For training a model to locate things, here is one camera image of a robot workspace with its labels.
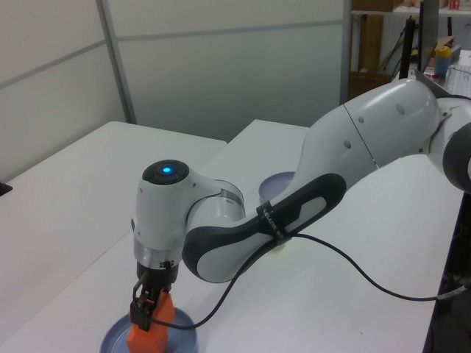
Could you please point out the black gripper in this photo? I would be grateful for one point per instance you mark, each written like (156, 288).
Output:
(158, 277)

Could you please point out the yellow tennis ball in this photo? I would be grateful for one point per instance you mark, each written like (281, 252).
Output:
(278, 248)

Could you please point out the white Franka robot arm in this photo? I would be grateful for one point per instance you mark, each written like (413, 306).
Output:
(331, 147)

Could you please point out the blue plate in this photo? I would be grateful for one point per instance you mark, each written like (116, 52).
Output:
(114, 338)

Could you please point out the purple plate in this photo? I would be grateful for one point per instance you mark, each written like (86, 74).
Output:
(274, 184)

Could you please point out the brown cardboard box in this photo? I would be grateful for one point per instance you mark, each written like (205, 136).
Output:
(364, 86)

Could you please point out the upright wooden board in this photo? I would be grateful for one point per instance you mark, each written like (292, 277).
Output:
(371, 40)

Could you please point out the silver laptop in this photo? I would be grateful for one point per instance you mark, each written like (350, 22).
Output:
(436, 86)

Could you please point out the black monitor stand pole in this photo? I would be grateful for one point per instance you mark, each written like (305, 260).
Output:
(406, 48)

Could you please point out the cardboard box on shelf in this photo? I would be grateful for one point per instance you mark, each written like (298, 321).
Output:
(373, 4)

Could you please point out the blue bottle with yellow lid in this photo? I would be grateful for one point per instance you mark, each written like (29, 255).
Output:
(442, 66)

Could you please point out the white shelf board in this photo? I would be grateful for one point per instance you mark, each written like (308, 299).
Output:
(390, 12)

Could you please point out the clear plastic box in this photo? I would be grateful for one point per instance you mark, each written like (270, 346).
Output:
(461, 73)

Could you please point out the dark grey monitor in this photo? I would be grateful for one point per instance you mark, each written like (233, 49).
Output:
(430, 29)

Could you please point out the grey partition post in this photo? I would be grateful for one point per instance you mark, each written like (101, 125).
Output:
(348, 55)

